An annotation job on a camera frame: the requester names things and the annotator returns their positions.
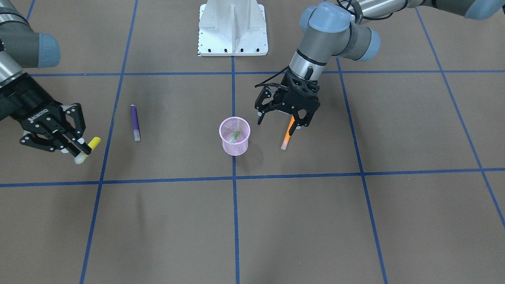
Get pink mesh pen holder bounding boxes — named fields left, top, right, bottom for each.
left=219, top=116, right=251, bottom=156

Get purple highlighter pen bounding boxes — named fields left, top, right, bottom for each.
left=130, top=105, right=141, bottom=142

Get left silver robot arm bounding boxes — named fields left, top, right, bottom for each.
left=254, top=0, right=504, bottom=135

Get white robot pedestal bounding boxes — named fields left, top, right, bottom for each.
left=197, top=0, right=269, bottom=56

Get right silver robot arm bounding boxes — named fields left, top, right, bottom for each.
left=0, top=0, right=93, bottom=164

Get yellow highlighter pen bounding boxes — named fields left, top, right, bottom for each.
left=74, top=136, right=101, bottom=164

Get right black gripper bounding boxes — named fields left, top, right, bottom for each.
left=1, top=73, right=92, bottom=157

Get orange highlighter pen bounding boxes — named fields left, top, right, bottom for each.
left=280, top=116, right=295, bottom=151

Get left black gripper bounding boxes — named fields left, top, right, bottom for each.
left=254, top=67, right=320, bottom=133

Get green highlighter pen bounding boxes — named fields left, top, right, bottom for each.
left=227, top=131, right=240, bottom=144

